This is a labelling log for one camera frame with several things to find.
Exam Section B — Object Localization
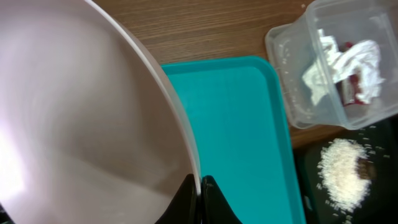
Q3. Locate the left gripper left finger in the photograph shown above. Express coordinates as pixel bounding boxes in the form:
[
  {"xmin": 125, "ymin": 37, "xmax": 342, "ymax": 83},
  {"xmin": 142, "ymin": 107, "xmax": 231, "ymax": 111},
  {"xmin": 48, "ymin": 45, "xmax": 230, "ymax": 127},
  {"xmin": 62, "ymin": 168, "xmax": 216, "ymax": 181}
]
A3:
[{"xmin": 155, "ymin": 174, "xmax": 198, "ymax": 224}]

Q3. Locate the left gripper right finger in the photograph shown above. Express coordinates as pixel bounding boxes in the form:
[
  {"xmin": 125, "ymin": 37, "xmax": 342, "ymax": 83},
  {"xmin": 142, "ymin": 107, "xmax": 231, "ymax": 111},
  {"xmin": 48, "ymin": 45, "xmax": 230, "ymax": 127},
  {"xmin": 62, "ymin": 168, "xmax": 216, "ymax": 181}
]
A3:
[{"xmin": 201, "ymin": 175, "xmax": 242, "ymax": 224}]

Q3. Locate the large white plate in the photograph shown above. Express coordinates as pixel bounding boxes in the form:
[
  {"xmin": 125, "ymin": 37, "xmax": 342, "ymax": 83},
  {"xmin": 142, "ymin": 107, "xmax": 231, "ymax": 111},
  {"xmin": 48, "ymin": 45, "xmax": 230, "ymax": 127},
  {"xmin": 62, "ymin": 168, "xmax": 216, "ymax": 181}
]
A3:
[{"xmin": 1, "ymin": 0, "xmax": 201, "ymax": 223}]

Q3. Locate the white rice pile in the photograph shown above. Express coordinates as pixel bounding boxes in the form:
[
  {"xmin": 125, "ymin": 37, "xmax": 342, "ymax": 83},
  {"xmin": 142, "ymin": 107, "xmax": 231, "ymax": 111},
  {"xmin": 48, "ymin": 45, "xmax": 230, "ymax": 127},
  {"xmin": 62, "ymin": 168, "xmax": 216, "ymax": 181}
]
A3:
[{"xmin": 317, "ymin": 138, "xmax": 371, "ymax": 212}]

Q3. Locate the brown food scrap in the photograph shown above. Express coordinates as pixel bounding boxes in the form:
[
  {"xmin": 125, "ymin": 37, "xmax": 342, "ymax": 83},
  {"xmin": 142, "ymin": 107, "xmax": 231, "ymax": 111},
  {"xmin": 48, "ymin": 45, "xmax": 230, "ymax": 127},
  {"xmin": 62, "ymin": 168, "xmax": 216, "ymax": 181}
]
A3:
[{"xmin": 356, "ymin": 158, "xmax": 377, "ymax": 180}]

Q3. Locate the red snack wrapper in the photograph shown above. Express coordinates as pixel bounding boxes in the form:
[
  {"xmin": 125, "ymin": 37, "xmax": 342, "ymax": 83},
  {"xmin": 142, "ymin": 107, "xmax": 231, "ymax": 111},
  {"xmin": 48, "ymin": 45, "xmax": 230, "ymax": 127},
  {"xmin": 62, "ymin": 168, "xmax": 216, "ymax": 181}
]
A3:
[{"xmin": 340, "ymin": 40, "xmax": 369, "ymax": 107}]

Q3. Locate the white napkin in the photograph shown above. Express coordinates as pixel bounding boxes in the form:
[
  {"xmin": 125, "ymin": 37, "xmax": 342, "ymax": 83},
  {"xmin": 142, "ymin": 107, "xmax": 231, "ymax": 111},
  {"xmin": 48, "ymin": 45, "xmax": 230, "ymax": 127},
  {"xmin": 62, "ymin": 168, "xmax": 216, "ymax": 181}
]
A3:
[{"xmin": 318, "ymin": 29, "xmax": 385, "ymax": 105}]

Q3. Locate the teal serving tray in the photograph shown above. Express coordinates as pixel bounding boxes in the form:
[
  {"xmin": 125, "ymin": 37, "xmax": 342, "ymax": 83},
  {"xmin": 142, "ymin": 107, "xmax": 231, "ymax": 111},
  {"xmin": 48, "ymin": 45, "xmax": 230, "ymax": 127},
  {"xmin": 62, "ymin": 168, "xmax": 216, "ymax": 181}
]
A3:
[{"xmin": 163, "ymin": 56, "xmax": 305, "ymax": 224}]

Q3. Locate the black plastic tray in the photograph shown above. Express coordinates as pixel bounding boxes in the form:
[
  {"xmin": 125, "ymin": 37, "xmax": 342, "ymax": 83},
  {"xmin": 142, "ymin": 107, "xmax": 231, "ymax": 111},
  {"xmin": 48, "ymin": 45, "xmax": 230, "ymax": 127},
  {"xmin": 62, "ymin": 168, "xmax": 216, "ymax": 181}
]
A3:
[{"xmin": 294, "ymin": 117, "xmax": 397, "ymax": 223}]

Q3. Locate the clear plastic bin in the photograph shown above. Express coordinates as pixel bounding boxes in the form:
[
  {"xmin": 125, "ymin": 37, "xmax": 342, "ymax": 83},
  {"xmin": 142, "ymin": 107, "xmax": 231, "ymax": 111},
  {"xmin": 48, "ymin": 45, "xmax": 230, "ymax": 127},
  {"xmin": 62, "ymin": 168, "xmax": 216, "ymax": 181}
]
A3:
[{"xmin": 265, "ymin": 0, "xmax": 397, "ymax": 129}]

